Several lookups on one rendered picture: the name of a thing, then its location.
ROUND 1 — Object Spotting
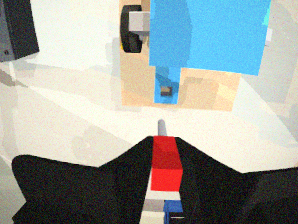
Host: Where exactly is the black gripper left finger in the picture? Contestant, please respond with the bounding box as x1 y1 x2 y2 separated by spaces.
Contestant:
11 136 153 224

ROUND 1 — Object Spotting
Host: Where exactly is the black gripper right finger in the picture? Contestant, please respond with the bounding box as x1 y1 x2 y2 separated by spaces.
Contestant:
174 136 298 224

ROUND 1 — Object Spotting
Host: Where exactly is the red pin with grey shaft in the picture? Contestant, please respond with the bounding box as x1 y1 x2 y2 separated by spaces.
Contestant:
150 119 184 192

